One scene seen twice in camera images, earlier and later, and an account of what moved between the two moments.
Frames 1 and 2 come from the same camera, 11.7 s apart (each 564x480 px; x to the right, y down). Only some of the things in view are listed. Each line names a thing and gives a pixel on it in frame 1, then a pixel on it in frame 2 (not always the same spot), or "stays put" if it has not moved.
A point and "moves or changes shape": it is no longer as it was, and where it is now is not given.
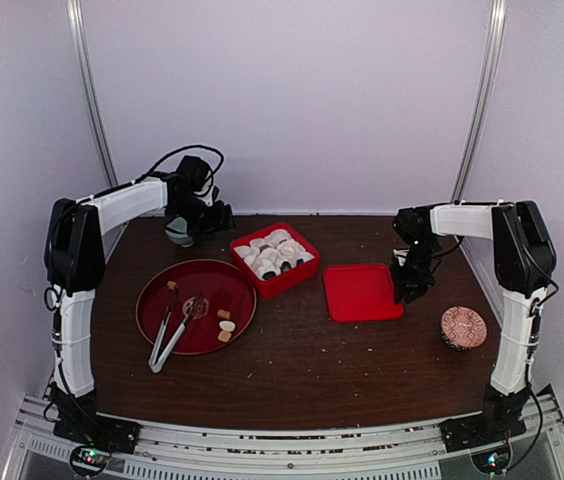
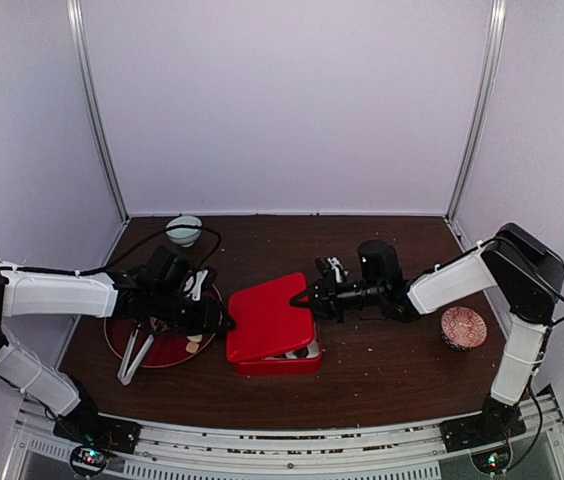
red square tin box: x=303 y=273 to x=305 y=360
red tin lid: x=361 y=292 moves or changes shape
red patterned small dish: x=463 y=328 stays put
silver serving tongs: x=157 y=365 to x=122 y=376
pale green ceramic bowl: x=176 y=231 stays put
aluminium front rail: x=411 y=449 stays put
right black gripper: x=403 y=285 to x=324 y=301
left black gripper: x=221 y=221 to x=207 y=320
